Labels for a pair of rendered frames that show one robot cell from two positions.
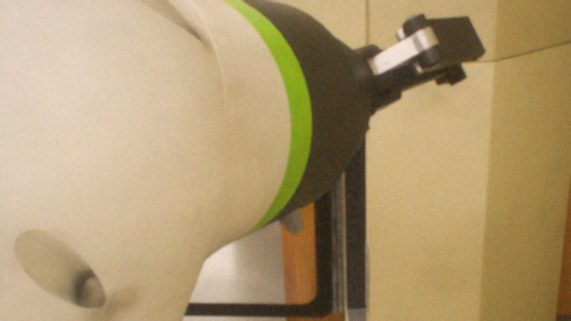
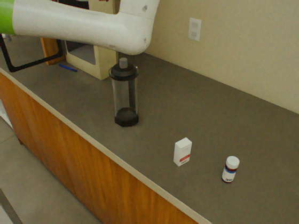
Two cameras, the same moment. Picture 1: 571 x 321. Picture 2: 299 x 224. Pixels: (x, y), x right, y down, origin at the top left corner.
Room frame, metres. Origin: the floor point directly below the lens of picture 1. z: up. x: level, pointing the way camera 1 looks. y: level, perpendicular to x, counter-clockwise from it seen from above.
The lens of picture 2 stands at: (-0.33, 0.59, 1.59)
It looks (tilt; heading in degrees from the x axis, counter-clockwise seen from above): 37 degrees down; 312
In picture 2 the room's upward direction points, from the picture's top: 1 degrees clockwise
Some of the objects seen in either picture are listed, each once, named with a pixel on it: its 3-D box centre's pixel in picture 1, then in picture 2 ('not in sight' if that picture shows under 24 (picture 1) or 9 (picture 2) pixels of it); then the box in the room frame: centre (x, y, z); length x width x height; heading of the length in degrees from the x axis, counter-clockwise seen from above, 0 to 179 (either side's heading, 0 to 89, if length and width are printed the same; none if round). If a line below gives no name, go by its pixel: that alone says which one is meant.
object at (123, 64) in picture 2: not in sight; (123, 67); (0.27, 0.06, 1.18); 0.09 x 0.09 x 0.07
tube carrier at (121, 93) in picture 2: not in sight; (125, 95); (0.27, 0.06, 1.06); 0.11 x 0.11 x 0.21
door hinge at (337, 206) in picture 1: (336, 193); (58, 21); (0.90, -0.05, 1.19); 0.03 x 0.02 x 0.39; 1
